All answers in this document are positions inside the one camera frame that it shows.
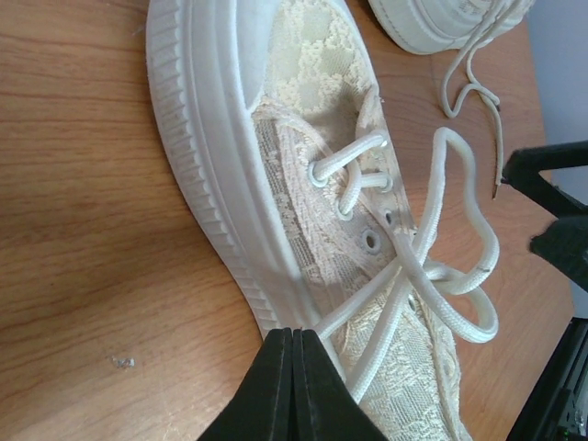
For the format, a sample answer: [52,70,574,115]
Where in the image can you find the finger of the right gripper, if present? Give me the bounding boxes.
[502,141,587,219]
[529,216,588,290]

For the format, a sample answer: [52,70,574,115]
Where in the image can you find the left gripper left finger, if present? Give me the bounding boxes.
[199,328,293,440]

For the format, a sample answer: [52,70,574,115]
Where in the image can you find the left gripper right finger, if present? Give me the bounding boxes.
[293,330,386,441]

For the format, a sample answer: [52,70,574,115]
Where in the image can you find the white lace sneaker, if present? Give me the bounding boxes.
[369,0,534,195]
[146,1,499,440]

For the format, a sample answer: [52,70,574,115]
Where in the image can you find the black aluminium frame rail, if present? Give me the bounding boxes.
[507,318,587,440]

